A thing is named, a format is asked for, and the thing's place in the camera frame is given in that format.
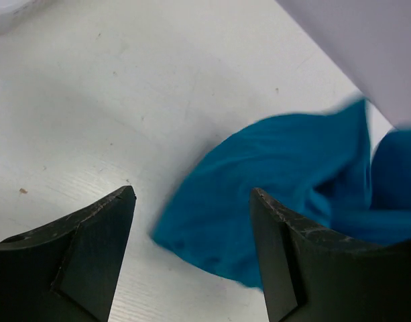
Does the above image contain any white plastic basket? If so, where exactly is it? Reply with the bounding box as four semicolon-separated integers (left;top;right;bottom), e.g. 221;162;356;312
0;0;31;34

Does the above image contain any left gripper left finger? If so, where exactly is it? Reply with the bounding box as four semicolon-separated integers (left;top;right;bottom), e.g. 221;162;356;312
0;186;136;321

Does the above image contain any blue t shirt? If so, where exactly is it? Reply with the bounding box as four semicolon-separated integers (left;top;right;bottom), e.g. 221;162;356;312
151;98;411;288

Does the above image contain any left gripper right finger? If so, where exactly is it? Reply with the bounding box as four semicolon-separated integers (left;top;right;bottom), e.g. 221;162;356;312
249;189;411;321

